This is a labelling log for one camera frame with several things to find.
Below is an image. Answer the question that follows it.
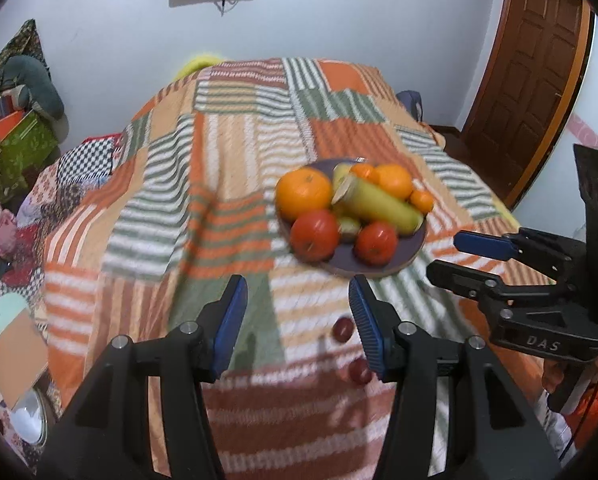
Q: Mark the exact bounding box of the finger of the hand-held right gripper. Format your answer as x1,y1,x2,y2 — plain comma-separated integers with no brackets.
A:
426,259,582,312
454,227,587,281

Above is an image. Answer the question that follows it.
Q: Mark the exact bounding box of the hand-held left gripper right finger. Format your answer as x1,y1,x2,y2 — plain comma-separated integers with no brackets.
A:
348,274,562,480

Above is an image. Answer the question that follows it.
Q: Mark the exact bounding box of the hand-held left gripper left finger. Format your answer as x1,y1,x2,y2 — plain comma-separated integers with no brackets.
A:
38,274,250,480

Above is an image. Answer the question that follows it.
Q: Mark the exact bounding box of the small dark red fruit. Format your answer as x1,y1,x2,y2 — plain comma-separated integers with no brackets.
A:
347,357,373,386
332,316,354,343

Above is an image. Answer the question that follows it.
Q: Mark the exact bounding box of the purple plate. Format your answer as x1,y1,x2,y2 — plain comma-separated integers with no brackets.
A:
277,158,428,278

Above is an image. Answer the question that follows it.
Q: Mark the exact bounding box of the small orange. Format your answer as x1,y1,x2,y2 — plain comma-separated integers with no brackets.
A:
410,188,436,213
351,162,381,184

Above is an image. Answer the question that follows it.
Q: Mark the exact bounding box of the red tomato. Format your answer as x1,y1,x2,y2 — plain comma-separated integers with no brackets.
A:
355,221,398,266
290,210,340,262

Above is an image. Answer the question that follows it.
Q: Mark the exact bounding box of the small green fruit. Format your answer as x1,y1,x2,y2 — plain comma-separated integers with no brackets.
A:
336,216,362,242

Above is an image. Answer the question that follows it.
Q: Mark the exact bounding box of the large orange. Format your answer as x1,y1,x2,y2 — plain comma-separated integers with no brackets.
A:
275,167,334,223
374,164,414,201

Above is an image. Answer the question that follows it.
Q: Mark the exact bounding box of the striped patchwork blanket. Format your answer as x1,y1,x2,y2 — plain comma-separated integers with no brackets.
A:
44,56,580,480

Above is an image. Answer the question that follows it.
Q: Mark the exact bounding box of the brown wooden door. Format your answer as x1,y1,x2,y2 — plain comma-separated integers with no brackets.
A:
461,0,597,211

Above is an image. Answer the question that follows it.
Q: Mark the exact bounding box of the orange flat board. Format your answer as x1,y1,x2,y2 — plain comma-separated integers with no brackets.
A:
0,317,50,408

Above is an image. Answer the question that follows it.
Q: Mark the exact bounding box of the round silver lid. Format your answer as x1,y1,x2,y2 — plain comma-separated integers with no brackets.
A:
9,387,48,448

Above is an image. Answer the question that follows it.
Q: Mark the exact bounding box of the checkered patterned quilt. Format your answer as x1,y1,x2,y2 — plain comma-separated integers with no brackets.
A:
0,132,124,461

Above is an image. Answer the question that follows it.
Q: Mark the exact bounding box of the light green round plate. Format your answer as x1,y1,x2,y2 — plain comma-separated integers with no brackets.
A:
0,292,32,341

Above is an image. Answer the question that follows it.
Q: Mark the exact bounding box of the green storage box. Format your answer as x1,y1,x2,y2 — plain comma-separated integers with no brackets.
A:
0,110,60,196

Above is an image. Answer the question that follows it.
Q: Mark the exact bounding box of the orange cardboard box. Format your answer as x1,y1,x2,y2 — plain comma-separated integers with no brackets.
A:
0,112,32,143

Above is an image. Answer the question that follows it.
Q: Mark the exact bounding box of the grey plush toy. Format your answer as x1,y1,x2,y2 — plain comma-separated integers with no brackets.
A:
0,55,66,121

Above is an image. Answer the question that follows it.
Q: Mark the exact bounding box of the dark patterned cushion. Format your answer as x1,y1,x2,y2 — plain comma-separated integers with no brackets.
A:
0,19,52,91

